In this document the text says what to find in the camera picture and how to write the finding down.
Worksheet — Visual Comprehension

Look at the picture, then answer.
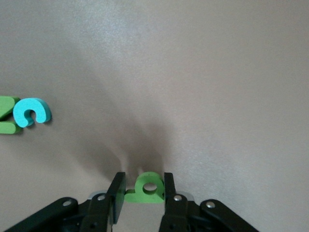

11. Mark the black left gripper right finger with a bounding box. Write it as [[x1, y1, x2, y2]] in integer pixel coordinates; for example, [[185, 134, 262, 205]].
[[158, 172, 261, 232]]

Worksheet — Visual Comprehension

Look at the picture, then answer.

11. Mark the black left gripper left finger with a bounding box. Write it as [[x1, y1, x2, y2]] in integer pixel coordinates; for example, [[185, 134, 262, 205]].
[[3, 171, 126, 232]]

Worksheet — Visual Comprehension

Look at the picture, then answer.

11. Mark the green foam number six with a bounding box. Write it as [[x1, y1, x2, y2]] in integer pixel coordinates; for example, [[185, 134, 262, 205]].
[[124, 171, 166, 204]]

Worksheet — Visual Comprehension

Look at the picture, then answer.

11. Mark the cyan foam letter c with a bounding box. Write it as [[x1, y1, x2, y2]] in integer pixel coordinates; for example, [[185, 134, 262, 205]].
[[12, 97, 52, 129]]

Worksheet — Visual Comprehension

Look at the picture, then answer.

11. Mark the green foam letter N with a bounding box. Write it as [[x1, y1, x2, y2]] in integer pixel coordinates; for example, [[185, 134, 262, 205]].
[[0, 96, 24, 135]]

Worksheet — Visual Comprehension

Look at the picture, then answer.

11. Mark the brown table cover sheet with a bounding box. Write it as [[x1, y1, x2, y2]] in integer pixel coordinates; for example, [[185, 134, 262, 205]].
[[0, 0, 309, 232]]

